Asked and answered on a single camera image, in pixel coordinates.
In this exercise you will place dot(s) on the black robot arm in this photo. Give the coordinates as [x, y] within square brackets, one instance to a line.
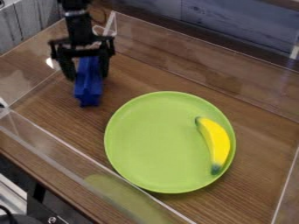
[81, 43]

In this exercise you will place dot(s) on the green round plate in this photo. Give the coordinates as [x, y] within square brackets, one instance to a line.
[155, 146]

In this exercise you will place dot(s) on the clear acrylic corner bracket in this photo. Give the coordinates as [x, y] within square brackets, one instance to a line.
[109, 28]

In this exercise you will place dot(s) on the yellow toy banana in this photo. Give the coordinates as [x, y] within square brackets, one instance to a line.
[216, 139]

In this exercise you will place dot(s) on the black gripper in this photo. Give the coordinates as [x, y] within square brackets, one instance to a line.
[64, 50]

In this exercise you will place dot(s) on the blue star-shaped block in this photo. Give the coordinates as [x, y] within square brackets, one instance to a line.
[88, 82]

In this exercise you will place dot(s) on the clear acrylic enclosure wall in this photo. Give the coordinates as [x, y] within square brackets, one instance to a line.
[52, 138]

